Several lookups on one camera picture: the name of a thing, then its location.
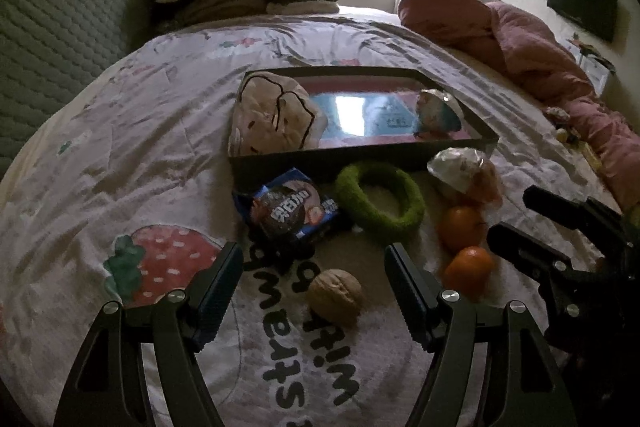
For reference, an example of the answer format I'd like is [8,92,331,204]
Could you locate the clear bag with orange contents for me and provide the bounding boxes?
[426,148,503,208]

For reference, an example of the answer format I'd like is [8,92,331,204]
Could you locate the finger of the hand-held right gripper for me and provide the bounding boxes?
[522,186,626,235]
[486,222,581,284]

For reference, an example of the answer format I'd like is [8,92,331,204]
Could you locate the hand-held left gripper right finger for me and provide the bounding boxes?
[384,242,581,427]

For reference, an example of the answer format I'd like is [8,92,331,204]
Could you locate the blue white wrapped snack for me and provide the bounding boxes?
[415,89,463,140]

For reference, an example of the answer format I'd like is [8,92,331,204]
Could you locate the black wall television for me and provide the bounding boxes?
[546,0,617,42]

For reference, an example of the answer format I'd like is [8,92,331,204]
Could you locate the blue cookie packet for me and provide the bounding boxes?
[232,167,346,245]

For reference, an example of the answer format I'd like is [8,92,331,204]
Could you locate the brown walnut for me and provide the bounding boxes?
[307,269,363,327]

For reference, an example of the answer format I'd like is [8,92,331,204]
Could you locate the green fuzzy ring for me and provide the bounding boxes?
[334,161,427,244]

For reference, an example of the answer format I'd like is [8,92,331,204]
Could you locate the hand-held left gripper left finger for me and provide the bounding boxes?
[52,241,246,427]

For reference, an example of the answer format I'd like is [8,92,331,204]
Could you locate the orange tangerine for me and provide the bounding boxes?
[442,247,496,299]
[437,205,488,253]

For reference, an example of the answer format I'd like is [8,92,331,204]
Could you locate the small toys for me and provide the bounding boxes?
[545,107,583,145]

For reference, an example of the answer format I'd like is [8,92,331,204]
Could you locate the pink quilt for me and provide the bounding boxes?
[397,0,640,208]

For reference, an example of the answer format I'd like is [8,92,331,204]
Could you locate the dark shallow box pink inside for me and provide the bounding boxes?
[227,67,501,195]

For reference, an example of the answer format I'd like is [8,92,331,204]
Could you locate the strawberry print bed sheet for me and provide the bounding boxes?
[0,4,626,427]

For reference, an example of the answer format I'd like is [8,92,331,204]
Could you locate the grey quilted headboard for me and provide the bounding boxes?
[0,0,151,178]

